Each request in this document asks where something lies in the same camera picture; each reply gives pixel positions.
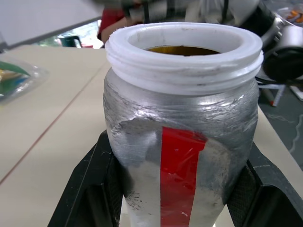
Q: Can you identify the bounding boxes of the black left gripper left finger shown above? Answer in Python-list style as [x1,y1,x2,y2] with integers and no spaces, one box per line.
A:
[46,131,124,227]

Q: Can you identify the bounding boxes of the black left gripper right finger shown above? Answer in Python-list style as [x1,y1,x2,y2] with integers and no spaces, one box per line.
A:
[222,141,303,227]

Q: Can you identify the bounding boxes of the silver jar with red tape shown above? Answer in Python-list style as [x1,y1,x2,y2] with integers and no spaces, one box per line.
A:
[102,22,264,227]

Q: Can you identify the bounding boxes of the clear plastic bag with contents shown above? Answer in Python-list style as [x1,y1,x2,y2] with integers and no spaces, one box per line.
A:
[0,59,51,106]

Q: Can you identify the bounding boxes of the person in red shirt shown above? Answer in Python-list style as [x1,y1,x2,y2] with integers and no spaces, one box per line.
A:
[97,7,130,44]

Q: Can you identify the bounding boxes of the white board panel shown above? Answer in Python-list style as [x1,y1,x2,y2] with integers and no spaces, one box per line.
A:
[0,0,105,49]

